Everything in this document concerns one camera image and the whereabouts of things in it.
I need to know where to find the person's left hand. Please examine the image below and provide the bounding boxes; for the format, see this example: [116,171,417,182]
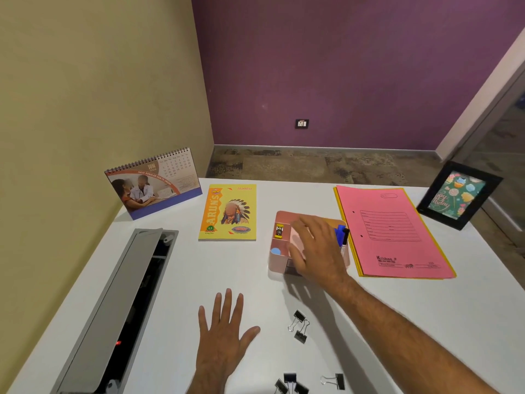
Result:
[196,288,261,383]

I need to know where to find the person's right hand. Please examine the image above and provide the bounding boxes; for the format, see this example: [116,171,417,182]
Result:
[288,215,350,287]

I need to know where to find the person's right forearm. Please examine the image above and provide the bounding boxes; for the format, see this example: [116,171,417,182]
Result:
[326,274,502,394]

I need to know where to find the person's left forearm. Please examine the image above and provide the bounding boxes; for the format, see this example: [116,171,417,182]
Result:
[185,372,231,394]

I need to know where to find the pink desk organizer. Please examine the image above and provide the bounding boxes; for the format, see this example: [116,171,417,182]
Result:
[268,210,352,280]

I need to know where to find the yellow file folder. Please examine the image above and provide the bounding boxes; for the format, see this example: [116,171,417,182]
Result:
[332,186,457,280]

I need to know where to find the pink file folder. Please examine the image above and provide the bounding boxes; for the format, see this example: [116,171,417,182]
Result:
[336,185,455,279]

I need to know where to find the yellow notebook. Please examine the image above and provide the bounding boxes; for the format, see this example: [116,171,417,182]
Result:
[199,184,258,242]

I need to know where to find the grey skirting board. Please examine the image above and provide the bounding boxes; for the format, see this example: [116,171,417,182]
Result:
[213,144,439,153]

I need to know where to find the spiral desk calendar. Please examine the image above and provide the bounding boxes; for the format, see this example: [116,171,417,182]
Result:
[104,147,203,221]

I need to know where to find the glass door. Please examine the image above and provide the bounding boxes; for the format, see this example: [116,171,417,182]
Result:
[450,74,525,292]

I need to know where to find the black desk cable tray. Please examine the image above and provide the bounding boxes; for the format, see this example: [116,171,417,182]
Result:
[94,231,174,394]

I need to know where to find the grey cable tray lid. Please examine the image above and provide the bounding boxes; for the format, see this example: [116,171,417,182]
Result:
[51,228,179,394]

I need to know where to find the black picture frame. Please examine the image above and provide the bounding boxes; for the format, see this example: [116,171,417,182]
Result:
[416,161,504,231]

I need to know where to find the white door frame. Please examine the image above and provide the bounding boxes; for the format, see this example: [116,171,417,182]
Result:
[435,26,525,163]

